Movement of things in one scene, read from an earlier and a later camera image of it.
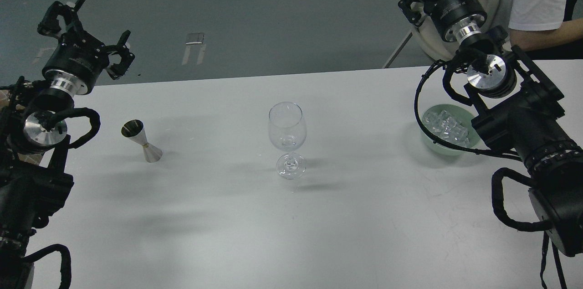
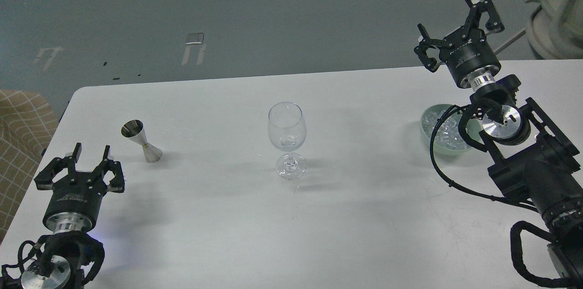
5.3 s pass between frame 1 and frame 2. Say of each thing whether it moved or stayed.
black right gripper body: moved
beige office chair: moved
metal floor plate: stayed
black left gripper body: moved
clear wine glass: stayed
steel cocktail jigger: stayed
